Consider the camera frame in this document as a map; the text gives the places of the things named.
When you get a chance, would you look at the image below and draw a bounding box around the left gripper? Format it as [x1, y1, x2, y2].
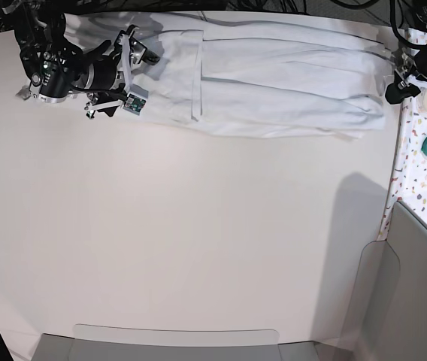
[385, 53, 427, 105]

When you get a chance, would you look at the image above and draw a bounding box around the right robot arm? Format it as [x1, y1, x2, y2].
[0, 1, 160, 118]

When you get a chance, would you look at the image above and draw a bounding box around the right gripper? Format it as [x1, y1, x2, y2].
[85, 25, 160, 119]

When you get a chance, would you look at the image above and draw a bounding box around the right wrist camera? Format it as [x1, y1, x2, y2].
[123, 85, 149, 116]

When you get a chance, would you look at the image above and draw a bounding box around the grey panel at right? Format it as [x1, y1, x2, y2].
[344, 202, 427, 360]

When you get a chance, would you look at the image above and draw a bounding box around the terrazzo pattern side table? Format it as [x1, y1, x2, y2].
[376, 30, 427, 253]

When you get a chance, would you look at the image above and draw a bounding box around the white t-shirt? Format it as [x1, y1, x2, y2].
[65, 13, 392, 138]

